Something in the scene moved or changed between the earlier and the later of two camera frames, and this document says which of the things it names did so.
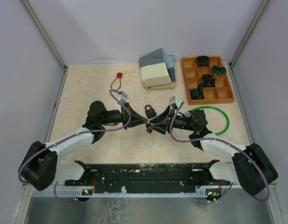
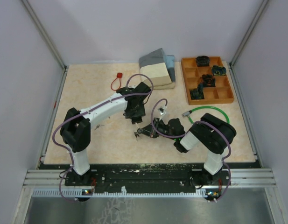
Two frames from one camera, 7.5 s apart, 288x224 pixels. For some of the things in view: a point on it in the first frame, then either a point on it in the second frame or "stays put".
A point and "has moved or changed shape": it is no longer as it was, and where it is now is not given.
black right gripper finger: x=161 y=128 -> x=148 y=130
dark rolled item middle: x=208 y=80 stays put
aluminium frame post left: x=38 y=24 stays put
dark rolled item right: x=217 y=71 stays put
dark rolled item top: x=202 y=61 stays put
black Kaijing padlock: x=150 y=113 has moved or changed shape
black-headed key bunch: x=149 y=129 has moved or changed shape
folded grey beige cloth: x=158 y=70 stays put
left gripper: x=136 y=122 -> x=140 y=112
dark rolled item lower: x=198 y=93 stays put
